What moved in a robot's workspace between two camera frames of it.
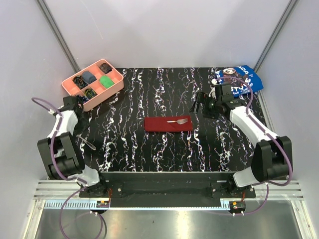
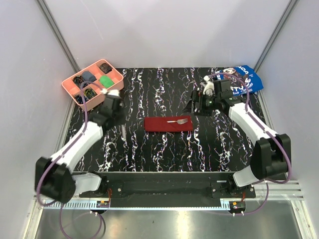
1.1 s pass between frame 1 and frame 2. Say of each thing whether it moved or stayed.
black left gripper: moved
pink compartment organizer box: stayed
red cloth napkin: stayed
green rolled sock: stayed
